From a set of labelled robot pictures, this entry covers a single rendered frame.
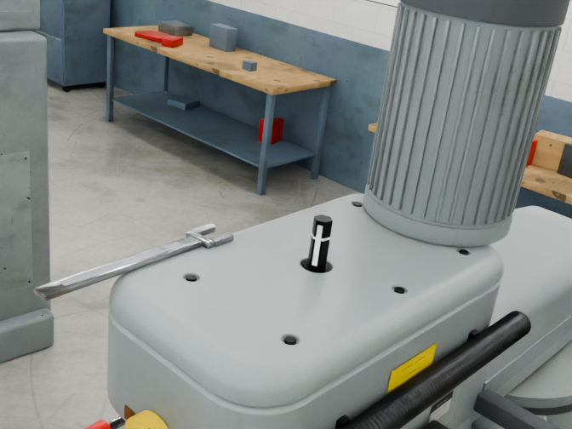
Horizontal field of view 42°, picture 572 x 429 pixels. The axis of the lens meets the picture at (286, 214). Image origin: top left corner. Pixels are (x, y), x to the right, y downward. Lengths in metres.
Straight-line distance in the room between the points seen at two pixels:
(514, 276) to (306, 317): 0.55
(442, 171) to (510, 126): 0.09
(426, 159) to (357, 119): 5.22
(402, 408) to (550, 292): 0.52
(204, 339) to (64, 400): 2.98
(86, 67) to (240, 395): 7.71
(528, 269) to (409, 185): 0.38
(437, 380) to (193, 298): 0.29
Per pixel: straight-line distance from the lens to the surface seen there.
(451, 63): 0.89
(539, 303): 1.23
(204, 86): 7.40
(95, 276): 0.78
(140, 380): 0.77
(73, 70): 8.23
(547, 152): 4.78
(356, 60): 6.08
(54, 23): 8.20
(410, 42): 0.91
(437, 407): 1.00
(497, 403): 1.14
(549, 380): 1.37
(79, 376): 3.80
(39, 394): 3.71
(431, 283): 0.86
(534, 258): 1.31
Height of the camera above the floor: 2.28
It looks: 24 degrees down
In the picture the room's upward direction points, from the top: 7 degrees clockwise
